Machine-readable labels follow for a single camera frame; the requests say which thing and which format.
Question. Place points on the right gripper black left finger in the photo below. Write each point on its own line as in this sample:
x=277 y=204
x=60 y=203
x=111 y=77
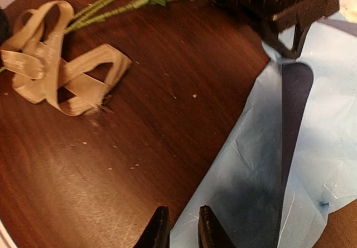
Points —
x=157 y=232

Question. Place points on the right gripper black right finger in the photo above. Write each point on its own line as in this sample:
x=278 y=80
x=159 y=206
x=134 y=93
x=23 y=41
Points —
x=211 y=234

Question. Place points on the blue wrapping paper sheet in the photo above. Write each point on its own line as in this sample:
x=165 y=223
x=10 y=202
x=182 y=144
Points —
x=290 y=160

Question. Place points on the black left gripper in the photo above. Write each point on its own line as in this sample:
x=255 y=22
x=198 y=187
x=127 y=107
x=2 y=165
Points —
x=283 y=24

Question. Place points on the beige ribbon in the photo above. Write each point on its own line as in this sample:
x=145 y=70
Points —
x=79 y=85

